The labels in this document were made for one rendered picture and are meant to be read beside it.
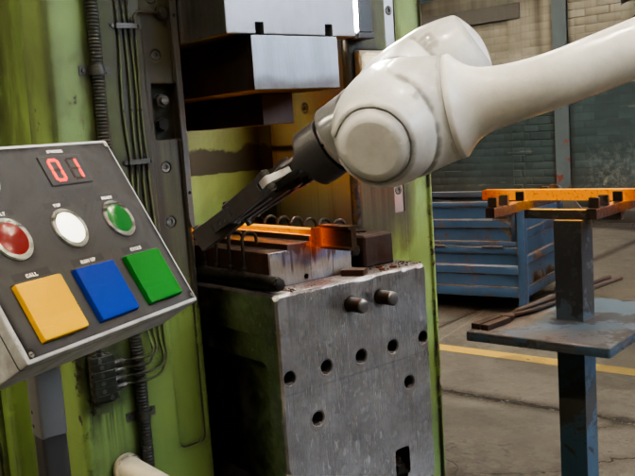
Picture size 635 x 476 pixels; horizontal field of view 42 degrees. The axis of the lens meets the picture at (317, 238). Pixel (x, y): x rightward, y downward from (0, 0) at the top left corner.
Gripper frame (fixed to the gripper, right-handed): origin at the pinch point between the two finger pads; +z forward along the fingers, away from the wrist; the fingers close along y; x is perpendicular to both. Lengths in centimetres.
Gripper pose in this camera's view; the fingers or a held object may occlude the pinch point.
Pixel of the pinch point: (217, 228)
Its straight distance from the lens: 110.2
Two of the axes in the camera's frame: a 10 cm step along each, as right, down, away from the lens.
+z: -7.5, 5.0, 4.3
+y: 4.2, -1.5, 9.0
